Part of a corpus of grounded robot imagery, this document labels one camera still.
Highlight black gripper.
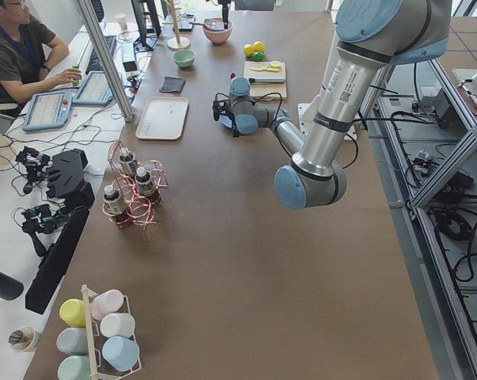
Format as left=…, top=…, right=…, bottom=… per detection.
left=218, top=0, right=231, bottom=30
left=212, top=93, right=239, bottom=138

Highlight blue plate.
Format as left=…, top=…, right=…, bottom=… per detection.
left=219, top=115, right=237, bottom=130

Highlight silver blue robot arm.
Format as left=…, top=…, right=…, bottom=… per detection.
left=212, top=0, right=452, bottom=209

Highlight metal ice scoop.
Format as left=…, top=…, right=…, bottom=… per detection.
left=191, top=18, right=225, bottom=31

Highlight clear ice cubes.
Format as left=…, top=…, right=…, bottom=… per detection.
left=204, top=18, right=225, bottom=32

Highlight pink bowl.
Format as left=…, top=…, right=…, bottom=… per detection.
left=203, top=17, right=233, bottom=44

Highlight yellow lemon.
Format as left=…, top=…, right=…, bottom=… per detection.
left=252, top=41, right=266, bottom=53
left=243, top=44, right=256, bottom=58

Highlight wooden cutting board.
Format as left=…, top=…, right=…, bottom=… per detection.
left=243, top=61, right=287, bottom=98

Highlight wooden cup tree stand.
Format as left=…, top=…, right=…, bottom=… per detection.
left=164, top=0, right=191, bottom=51

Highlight green lime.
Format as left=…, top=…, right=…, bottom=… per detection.
left=252, top=51, right=264, bottom=62

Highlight green bowl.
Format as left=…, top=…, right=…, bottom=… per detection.
left=172, top=49, right=195, bottom=68

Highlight beige tray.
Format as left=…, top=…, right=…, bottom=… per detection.
left=135, top=97, right=189, bottom=141

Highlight lemon slices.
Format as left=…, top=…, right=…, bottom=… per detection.
left=249, top=61, right=282, bottom=72

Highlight grey folded cloth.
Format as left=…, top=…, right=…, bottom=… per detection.
left=159, top=76, right=186, bottom=93

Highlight dark drink bottle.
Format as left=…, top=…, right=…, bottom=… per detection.
left=134, top=166, right=161, bottom=206
left=119, top=146, right=138, bottom=176
left=104, top=184, right=131, bottom=227

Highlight paper cup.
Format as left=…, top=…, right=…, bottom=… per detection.
left=114, top=13, right=128, bottom=32

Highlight black keyboard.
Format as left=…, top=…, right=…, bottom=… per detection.
left=84, top=34, right=118, bottom=76

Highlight blue teach pendant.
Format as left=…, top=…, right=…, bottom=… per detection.
left=22, top=89, right=73, bottom=132
left=73, top=71, right=113, bottom=106

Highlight pink cup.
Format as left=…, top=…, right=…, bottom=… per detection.
left=90, top=289, right=123, bottom=321

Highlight seated person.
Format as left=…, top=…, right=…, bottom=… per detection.
left=0, top=1, right=82, bottom=117

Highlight white cup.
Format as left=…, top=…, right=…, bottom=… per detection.
left=100, top=313, right=136, bottom=338

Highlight yellow cup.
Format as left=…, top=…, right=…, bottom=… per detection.
left=59, top=298, right=85, bottom=328

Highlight blue cup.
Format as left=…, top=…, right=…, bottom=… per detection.
left=102, top=336, right=140, bottom=371

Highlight grey cup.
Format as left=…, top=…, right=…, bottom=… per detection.
left=56, top=327, right=88, bottom=355

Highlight black thermos bottle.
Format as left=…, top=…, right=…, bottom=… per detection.
left=0, top=272, right=24, bottom=301

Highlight mint green cup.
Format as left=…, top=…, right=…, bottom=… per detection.
left=57, top=355, right=90, bottom=380

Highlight black handled knife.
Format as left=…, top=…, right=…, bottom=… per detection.
left=248, top=78, right=286, bottom=85

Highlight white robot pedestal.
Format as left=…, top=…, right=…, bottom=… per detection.
left=297, top=39, right=365, bottom=141

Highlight copper wire bottle rack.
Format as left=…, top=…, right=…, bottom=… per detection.
left=102, top=140, right=168, bottom=229

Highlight aluminium frame post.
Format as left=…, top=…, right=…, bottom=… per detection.
left=75, top=0, right=134, bottom=122

